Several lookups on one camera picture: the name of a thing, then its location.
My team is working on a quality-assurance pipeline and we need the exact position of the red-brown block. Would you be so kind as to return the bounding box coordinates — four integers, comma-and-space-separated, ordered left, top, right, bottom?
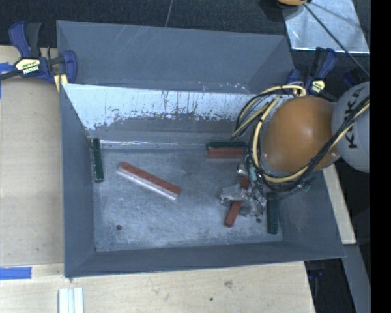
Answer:
223, 175, 251, 228
117, 161, 182, 201
207, 148, 246, 160

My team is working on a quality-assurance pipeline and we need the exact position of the pale wood flat board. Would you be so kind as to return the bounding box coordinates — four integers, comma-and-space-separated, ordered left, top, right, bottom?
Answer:
0, 79, 66, 267

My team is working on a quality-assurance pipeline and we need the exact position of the grey metal bin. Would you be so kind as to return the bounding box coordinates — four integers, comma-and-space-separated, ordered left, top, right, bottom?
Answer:
55, 20, 347, 278

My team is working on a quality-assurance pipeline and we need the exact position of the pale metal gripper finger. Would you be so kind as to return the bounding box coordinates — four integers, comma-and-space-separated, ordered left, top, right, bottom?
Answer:
220, 185, 246, 205
240, 194, 267, 218

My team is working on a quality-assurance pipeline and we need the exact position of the dark green flat block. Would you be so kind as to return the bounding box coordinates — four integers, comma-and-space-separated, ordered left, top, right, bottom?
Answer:
91, 138, 105, 183
266, 191, 280, 235

